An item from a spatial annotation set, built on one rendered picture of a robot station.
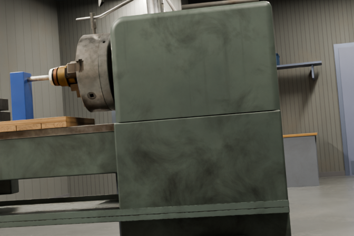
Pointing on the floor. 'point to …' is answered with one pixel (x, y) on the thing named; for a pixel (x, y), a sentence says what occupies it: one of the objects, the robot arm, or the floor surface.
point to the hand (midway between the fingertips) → (114, 2)
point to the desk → (301, 159)
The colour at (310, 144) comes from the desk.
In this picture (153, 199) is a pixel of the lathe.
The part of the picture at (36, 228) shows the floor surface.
